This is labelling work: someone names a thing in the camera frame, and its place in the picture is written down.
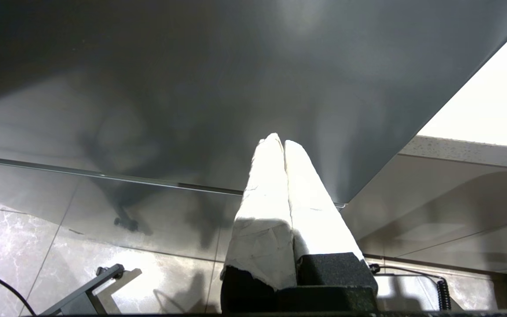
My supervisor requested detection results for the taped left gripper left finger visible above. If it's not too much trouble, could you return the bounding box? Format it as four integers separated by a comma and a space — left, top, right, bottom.
220, 133, 298, 314

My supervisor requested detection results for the grey metal robot base leg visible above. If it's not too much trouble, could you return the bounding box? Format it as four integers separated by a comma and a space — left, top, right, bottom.
42, 264, 125, 316

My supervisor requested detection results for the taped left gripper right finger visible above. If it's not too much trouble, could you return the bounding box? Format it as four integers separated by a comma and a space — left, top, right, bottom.
283, 140, 378, 289

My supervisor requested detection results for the coiled black cable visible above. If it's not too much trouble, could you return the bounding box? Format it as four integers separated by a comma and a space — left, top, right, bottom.
368, 263, 451, 311

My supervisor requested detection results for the tall grey cabinet panel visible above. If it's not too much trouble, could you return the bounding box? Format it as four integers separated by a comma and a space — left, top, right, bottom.
0, 0, 507, 206

